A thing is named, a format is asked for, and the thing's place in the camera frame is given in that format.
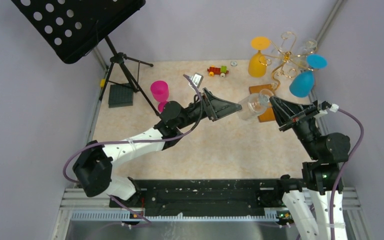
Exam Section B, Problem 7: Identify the clear wine glass right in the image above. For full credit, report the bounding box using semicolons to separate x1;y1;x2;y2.
297;38;318;59

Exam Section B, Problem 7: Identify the aluminium frame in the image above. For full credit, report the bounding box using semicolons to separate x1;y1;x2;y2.
51;187;373;240

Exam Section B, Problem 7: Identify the black foot pedal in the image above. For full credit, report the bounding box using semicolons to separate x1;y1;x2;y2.
108;83;134;108

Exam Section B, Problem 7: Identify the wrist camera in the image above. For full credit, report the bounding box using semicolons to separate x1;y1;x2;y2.
320;101;340;113
188;72;204;89

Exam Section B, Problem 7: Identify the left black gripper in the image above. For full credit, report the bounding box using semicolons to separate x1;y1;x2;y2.
176;87;242;130

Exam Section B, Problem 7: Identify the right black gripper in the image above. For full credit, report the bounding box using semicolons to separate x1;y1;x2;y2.
268;95;321;159

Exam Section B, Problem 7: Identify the black perforated music stand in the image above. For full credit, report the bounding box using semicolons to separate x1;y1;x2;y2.
13;0;153;105

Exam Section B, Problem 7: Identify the blue wine glass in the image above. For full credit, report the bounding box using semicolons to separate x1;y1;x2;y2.
289;54;328;98

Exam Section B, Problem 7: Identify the yellow wine glass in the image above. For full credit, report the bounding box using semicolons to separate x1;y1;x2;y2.
248;36;270;78

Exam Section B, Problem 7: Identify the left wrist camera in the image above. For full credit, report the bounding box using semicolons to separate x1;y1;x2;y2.
188;72;204;89

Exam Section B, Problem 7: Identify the pink wine glass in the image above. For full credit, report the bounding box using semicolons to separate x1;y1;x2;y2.
150;80;170;113

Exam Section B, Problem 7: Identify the gold wine glass rack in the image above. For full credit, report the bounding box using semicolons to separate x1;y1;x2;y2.
248;31;317;123

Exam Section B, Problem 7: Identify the colourful toy train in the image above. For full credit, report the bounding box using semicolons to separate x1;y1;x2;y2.
207;65;230;78

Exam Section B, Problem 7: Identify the clear wine glass front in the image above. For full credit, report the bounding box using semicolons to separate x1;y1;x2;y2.
237;89;274;121

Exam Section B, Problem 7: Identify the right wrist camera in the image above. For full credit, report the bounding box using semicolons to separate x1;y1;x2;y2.
320;101;340;113

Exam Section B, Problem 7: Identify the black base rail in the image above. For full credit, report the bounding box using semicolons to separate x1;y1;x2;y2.
109;177;312;218

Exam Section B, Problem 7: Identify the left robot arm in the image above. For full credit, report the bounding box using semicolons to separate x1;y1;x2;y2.
72;88;242;207

